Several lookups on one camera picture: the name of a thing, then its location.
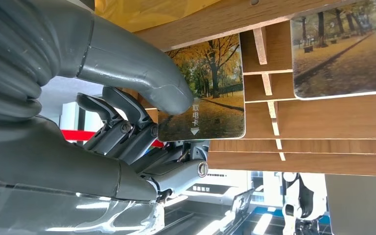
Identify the wooden card organizer box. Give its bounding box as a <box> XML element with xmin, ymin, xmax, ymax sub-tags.
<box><xmin>94</xmin><ymin>0</ymin><xmax>376</xmax><ymax>178</ymax></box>

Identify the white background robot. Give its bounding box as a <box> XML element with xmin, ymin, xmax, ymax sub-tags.
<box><xmin>281</xmin><ymin>172</ymin><xmax>328</xmax><ymax>235</ymax></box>

